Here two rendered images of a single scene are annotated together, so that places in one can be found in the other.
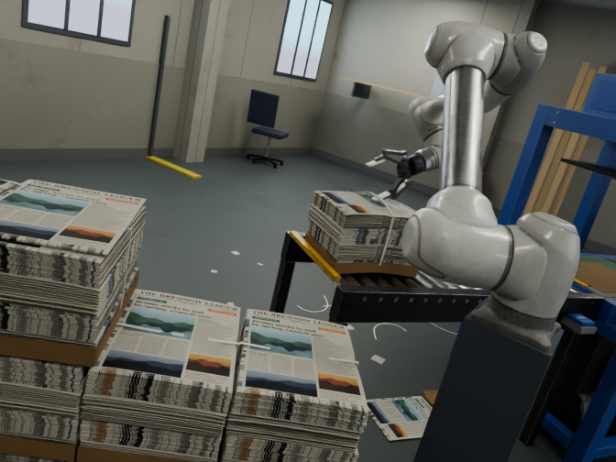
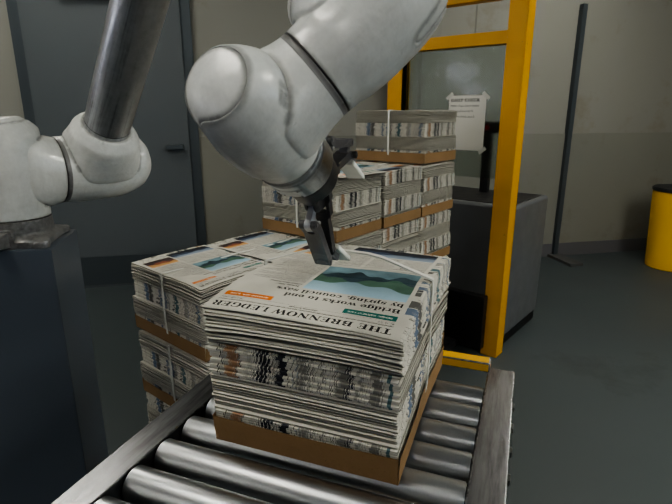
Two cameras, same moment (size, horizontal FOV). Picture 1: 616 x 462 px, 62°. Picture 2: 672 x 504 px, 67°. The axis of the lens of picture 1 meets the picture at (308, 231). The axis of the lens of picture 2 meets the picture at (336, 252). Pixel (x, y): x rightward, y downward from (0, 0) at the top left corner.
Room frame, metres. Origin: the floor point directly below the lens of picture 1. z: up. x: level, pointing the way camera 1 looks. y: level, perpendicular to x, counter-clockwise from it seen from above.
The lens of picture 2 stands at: (2.48, -0.76, 1.29)
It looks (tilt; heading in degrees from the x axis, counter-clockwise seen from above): 16 degrees down; 138
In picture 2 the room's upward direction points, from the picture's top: straight up
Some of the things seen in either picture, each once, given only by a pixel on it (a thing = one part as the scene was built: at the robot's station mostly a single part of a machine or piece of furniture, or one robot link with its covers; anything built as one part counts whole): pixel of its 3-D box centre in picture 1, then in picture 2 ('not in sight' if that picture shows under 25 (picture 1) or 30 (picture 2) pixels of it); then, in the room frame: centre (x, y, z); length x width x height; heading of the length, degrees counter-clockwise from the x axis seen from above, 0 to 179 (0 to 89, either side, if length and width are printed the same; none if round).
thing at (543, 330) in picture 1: (521, 311); (11, 230); (1.18, -0.55, 1.03); 0.22 x 0.18 x 0.06; 150
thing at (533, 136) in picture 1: (500, 242); not in sight; (2.84, -1.08, 0.78); 0.09 x 0.09 x 1.55; 27
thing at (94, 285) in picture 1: (56, 266); (321, 201); (1.01, 0.51, 0.95); 0.38 x 0.29 x 0.23; 9
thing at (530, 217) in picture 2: not in sight; (470, 257); (0.82, 1.90, 0.40); 0.70 x 0.55 x 0.80; 8
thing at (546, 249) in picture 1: (535, 259); (10, 166); (1.16, -0.53, 1.17); 0.18 x 0.16 x 0.22; 94
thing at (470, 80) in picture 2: not in sight; (452, 113); (0.87, 1.55, 1.28); 0.57 x 0.01 x 0.65; 8
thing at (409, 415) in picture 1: (406, 416); not in sight; (2.14, -0.67, 0.00); 0.37 x 0.28 x 0.01; 117
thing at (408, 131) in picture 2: not in sight; (401, 245); (0.93, 1.10, 0.65); 0.39 x 0.30 x 1.29; 8
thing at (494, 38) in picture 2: not in sight; (455, 42); (0.87, 1.53, 1.62); 0.75 x 0.06 x 0.06; 8
